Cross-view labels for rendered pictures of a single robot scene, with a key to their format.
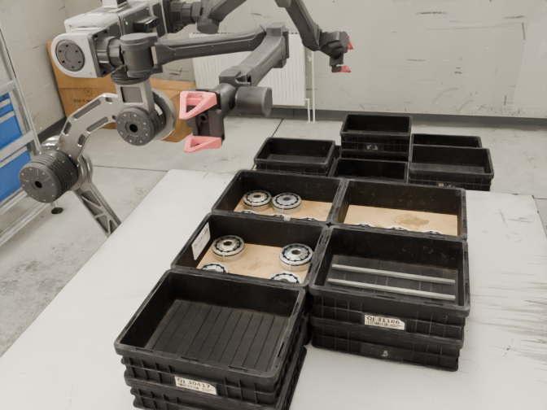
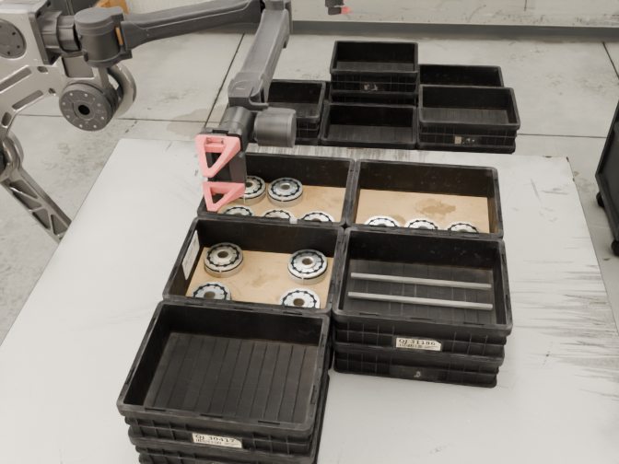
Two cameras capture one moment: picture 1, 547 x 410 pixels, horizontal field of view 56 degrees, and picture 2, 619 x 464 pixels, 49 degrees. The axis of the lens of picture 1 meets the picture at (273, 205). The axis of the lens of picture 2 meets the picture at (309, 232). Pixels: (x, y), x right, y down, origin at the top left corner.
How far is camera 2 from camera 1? 0.29 m
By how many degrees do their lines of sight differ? 12
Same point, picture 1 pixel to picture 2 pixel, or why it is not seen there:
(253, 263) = (257, 278)
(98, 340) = (78, 385)
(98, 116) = (29, 89)
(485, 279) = (519, 272)
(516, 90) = not seen: outside the picture
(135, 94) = (82, 66)
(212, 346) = (226, 388)
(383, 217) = (402, 204)
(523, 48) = not seen: outside the picture
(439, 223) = (467, 209)
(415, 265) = (445, 267)
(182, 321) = (185, 361)
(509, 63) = not seen: outside the picture
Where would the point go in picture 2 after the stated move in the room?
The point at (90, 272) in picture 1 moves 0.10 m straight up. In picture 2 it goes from (46, 294) to (36, 269)
